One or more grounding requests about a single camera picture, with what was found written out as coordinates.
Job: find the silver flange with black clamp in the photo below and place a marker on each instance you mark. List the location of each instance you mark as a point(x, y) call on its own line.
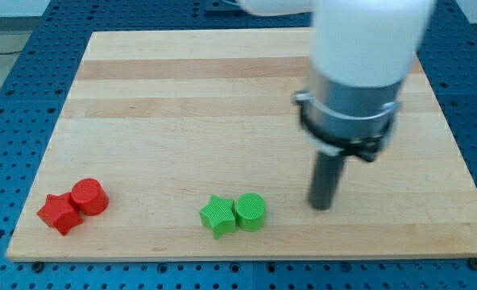
point(347, 120)

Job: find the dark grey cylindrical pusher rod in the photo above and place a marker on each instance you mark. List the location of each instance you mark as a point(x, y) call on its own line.
point(327, 172)

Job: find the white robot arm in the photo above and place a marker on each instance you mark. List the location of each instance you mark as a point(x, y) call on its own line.
point(361, 52)

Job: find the green cylinder block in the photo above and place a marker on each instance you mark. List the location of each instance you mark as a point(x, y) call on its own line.
point(250, 212)

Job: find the green star block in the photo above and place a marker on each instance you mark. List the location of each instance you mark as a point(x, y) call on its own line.
point(218, 215)

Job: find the light wooden board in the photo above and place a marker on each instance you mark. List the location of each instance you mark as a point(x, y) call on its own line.
point(165, 119)

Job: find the red cylinder block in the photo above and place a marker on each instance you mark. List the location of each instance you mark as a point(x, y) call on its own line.
point(89, 197)

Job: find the red star block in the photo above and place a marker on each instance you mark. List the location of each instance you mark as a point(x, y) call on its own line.
point(60, 213)

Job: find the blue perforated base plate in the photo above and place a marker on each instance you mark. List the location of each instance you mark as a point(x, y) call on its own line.
point(33, 93)

